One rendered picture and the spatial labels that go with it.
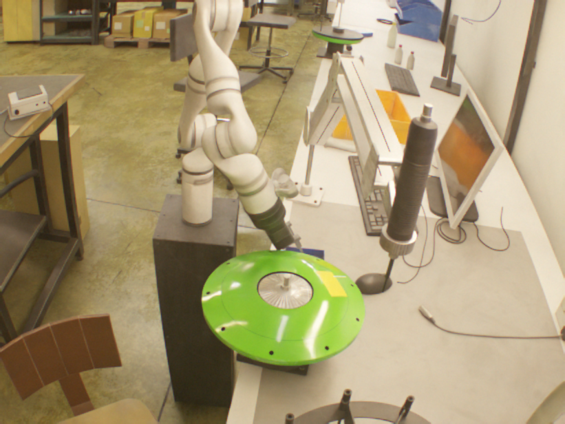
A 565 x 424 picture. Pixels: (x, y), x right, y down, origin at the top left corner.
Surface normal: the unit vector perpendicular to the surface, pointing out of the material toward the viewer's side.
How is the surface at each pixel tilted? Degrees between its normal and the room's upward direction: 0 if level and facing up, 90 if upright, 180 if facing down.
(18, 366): 90
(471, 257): 0
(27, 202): 90
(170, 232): 0
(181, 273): 90
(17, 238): 0
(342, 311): 21
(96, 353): 90
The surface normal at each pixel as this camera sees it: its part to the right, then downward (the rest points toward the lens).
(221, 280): -0.28, -0.84
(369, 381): 0.11, -0.83
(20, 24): -0.11, 0.54
